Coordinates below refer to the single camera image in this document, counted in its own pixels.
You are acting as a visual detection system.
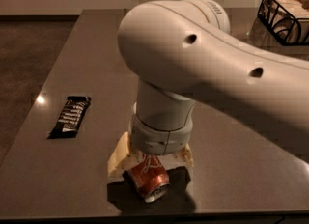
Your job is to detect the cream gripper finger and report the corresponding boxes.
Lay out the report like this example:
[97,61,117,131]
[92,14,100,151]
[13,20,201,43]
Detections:
[160,142,195,169]
[108,132,143,178]

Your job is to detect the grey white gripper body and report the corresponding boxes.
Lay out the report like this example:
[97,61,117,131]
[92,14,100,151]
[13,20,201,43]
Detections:
[129,115,193,155]

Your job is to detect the red coke can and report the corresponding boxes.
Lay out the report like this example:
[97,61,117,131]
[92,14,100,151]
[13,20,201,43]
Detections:
[128,155,170,203]

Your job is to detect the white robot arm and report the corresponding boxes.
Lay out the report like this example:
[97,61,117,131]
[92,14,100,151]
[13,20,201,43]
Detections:
[108,0,309,177]

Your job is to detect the black snack bar wrapper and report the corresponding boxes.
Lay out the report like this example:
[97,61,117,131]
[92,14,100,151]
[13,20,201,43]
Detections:
[48,96,91,139]

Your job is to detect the beige napkins in basket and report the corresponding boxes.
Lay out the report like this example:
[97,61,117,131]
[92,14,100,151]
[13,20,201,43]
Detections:
[264,0,309,43]

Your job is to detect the black wire basket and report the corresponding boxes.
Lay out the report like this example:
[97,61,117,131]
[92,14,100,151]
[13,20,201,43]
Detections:
[257,0,309,46]

